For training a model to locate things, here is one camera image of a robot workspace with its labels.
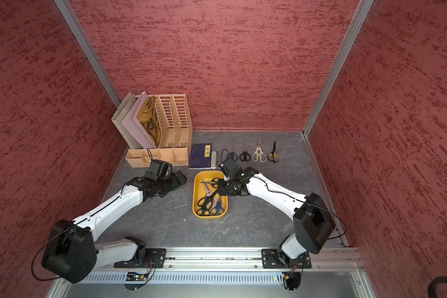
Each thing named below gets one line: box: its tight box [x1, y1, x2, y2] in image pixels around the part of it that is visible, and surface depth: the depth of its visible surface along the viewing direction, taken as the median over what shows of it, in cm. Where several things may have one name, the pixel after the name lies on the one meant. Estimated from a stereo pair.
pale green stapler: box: [210, 150, 217, 170], surface depth 105 cm
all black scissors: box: [196, 188, 219, 217], surface depth 89 cm
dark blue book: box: [188, 142, 213, 170], surface depth 108 cm
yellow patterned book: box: [137, 95, 162, 149], surface depth 102 cm
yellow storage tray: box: [192, 169, 229, 220], surface depth 91 cm
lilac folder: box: [121, 90, 158, 149], surface depth 93 cm
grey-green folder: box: [111, 91, 143, 150], surface depth 91 cm
